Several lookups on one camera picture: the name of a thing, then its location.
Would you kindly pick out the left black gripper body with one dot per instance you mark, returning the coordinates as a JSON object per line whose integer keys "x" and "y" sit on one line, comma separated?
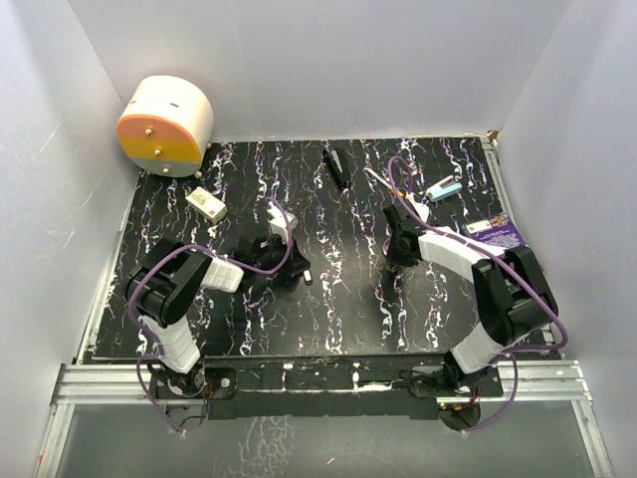
{"x": 273, "y": 255}

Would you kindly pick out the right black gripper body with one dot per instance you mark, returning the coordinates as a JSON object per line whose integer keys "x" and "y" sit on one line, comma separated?
{"x": 395, "y": 254}

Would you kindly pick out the black car key fob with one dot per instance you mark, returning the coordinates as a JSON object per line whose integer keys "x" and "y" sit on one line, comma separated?
{"x": 308, "y": 278}

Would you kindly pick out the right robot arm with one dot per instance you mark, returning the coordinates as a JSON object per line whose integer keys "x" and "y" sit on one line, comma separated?
{"x": 512, "y": 294}

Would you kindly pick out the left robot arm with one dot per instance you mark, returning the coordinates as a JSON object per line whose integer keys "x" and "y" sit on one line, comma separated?
{"x": 163, "y": 285}

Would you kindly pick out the small cream card box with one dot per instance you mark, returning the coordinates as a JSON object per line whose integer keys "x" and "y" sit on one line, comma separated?
{"x": 207, "y": 205}

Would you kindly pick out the light blue mini stapler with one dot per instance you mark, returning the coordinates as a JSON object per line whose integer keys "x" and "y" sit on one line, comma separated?
{"x": 442, "y": 189}

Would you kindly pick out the white pen yellow tip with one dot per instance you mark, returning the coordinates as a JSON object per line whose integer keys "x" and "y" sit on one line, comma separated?
{"x": 380, "y": 179}

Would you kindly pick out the purple booklet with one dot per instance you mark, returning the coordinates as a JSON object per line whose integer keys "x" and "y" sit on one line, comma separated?
{"x": 497, "y": 230}

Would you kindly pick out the black stapler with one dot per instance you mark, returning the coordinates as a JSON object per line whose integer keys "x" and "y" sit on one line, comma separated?
{"x": 338, "y": 167}

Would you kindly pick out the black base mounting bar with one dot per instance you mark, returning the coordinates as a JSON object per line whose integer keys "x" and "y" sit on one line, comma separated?
{"x": 225, "y": 388}

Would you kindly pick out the white cylindrical drawer box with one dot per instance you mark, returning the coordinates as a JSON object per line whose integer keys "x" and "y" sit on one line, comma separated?
{"x": 166, "y": 126}

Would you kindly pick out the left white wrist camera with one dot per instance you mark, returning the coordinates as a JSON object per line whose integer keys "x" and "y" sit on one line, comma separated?
{"x": 282, "y": 223}

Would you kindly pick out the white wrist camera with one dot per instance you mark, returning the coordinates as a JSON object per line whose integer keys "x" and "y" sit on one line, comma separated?
{"x": 282, "y": 223}
{"x": 421, "y": 209}

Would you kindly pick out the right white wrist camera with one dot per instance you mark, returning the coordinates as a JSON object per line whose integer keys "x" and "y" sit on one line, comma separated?
{"x": 421, "y": 209}

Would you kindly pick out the aluminium frame rail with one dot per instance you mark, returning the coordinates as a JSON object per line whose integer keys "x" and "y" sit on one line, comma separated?
{"x": 84, "y": 384}

